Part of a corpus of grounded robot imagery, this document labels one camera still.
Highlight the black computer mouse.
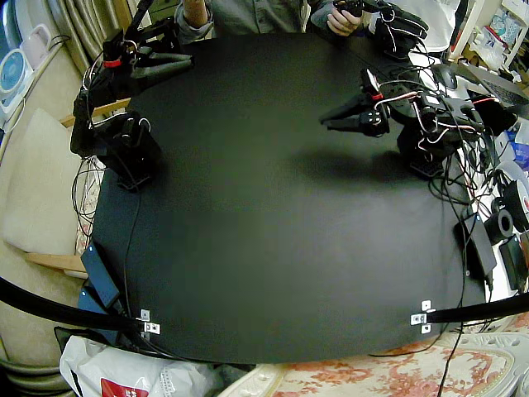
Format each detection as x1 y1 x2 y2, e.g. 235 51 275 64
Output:
432 65 459 91

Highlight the person's right forearm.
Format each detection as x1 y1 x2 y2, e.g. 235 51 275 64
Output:
174 14 216 45

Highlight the person's right hand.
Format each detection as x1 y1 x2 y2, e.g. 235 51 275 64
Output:
183 0 209 27

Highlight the person's left hand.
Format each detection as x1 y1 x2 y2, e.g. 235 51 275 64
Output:
326 7 365 38

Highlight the gold curtain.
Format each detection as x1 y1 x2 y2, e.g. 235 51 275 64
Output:
43 0 144 104

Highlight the grey mouse pad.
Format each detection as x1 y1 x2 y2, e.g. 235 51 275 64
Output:
417 65 474 103

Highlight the pale pink electric kettle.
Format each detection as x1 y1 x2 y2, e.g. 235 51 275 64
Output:
19 23 54 72

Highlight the person's torso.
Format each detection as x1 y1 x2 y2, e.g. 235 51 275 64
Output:
206 0 315 35

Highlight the black table mat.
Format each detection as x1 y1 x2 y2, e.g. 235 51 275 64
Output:
88 31 488 366

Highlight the white blue desk fan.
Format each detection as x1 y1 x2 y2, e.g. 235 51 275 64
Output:
0 47 35 121

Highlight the dark laptop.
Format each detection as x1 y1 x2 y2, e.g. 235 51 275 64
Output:
460 64 529 112

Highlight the blue package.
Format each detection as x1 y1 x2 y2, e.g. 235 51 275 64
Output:
504 123 529 175

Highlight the cream chair cushion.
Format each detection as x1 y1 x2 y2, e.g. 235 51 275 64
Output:
0 108 104 257

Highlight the black tape roll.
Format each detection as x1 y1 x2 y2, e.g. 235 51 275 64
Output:
484 208 516 245

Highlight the black filament spool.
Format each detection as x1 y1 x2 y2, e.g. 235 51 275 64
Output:
491 160 529 232

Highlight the white cluttered shelf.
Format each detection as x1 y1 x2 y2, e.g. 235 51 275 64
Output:
450 0 529 79

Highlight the black rectangular box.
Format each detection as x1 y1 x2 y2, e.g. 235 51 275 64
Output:
498 237 529 293

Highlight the white floral upholstered furniture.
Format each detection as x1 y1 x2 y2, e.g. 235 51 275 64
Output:
218 330 529 397

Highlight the white plastic bag red print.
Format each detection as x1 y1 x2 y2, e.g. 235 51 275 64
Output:
59 334 218 397

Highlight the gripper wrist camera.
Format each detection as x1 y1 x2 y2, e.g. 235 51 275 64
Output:
102 32 125 63
359 68 380 97

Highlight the looped black cable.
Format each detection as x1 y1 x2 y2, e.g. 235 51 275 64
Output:
70 153 107 239

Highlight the black camera stand bar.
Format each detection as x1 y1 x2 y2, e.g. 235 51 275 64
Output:
0 275 145 332
425 291 529 323

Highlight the wooden chair frame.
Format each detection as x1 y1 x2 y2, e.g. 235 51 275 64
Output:
24 97 133 279

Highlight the thin black cable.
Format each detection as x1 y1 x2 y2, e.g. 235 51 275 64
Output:
369 326 466 397

